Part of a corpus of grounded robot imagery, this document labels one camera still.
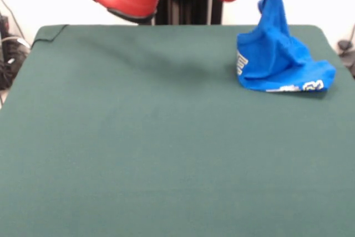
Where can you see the blue printed T-shirt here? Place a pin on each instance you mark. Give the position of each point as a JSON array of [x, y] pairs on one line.
[[271, 62]]

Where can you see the dark green table cloth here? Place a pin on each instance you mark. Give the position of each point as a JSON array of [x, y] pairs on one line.
[[138, 151]]

